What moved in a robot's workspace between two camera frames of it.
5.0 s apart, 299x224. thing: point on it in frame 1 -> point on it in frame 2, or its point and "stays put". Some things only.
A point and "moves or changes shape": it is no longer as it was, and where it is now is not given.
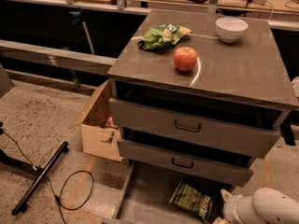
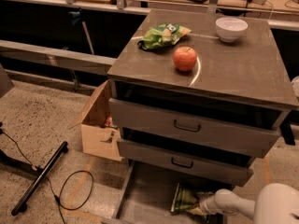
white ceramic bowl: [231, 29] stays put
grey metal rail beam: [55, 57] stays put
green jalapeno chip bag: [191, 198] moves or changes shape
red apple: [185, 58] stays put
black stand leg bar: [21, 205] stays put
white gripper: [231, 206] -> [207, 203]
